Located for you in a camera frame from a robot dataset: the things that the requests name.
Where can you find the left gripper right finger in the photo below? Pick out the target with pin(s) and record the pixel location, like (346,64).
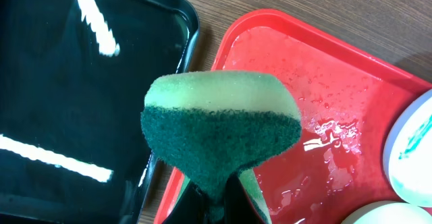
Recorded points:
(238,208)

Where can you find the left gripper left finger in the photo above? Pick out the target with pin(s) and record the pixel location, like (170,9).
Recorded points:
(191,208)

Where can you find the green yellow sponge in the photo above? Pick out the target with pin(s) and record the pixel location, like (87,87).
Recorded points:
(211,125)

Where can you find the light blue plate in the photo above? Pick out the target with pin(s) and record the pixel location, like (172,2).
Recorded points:
(407,153)
(389,212)

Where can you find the red plastic tray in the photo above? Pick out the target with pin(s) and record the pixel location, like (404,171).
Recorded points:
(347,100)

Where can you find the black rectangular tray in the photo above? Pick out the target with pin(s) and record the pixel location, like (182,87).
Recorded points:
(74,74)

